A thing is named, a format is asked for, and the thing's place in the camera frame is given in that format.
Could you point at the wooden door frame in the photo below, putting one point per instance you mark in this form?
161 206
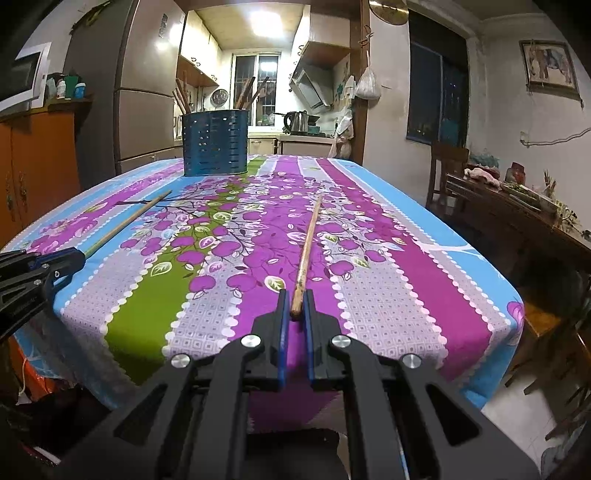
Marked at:
360 138

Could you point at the wooden chair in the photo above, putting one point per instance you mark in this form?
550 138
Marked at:
545 318
445 173

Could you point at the white microwave oven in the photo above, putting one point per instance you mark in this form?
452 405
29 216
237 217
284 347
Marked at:
23 78

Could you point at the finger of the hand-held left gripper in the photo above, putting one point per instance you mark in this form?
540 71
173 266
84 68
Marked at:
64 262
27 302

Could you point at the metal range hood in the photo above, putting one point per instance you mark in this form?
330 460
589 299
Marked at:
314 85

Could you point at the orange wooden cabinet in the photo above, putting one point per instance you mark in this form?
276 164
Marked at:
41 161

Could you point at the kitchen window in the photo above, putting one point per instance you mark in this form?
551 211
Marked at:
256 83

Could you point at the red jar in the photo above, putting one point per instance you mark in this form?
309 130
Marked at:
514 173

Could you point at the tall refrigerator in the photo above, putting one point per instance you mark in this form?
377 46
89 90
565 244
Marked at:
138 115

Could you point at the worn bamboo chopstick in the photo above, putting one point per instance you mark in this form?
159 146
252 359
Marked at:
129 221
306 258

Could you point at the teal crumpled cloth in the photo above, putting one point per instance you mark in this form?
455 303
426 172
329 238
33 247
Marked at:
485 159

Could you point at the kitchen base cabinet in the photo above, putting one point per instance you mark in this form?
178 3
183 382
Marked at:
262 145
304 146

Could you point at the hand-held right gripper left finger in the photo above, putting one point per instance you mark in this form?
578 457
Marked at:
281 344

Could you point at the dark wooden side table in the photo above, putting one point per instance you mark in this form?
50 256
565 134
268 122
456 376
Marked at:
508 224

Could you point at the row of wall cabinets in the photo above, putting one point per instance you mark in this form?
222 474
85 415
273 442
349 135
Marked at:
198 50

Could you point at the dried plant sprigs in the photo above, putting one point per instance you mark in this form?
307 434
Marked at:
565 214

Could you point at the pink cloth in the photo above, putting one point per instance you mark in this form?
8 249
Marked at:
482 176

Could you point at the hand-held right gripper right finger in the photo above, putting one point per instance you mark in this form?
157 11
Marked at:
310 344

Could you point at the white bottle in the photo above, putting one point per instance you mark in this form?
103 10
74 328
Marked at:
59 88

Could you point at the round gold wall plate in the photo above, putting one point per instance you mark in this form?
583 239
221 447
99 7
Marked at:
390 11

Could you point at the blue lidded container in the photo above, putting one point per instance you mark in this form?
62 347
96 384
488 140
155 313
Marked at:
81 91

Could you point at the wall cabinet above hood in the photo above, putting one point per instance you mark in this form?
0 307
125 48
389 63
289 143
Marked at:
323 37

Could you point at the blue perforated utensil holder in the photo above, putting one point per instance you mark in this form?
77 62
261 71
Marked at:
214 147

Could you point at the square ceiling light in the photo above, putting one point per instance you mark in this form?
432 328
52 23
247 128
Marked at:
257 10

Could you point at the white hanging plastic bag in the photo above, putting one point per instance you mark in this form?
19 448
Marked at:
367 85

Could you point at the small round fan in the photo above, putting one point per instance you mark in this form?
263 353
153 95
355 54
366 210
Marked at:
219 98

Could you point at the dark room window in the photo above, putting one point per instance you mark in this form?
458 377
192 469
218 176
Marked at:
438 92

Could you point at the floral striped tablecloth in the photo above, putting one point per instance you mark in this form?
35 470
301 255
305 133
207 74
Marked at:
369 286

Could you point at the bundle of wooden chopsticks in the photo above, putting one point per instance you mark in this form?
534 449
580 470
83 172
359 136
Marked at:
181 99

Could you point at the pale hanging bag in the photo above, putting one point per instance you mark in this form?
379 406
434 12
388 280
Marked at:
349 87
340 148
344 124

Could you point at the steel electric kettle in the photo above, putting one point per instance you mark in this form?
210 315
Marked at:
296 122

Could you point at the framed wall picture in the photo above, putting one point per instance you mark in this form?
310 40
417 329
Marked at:
549 64

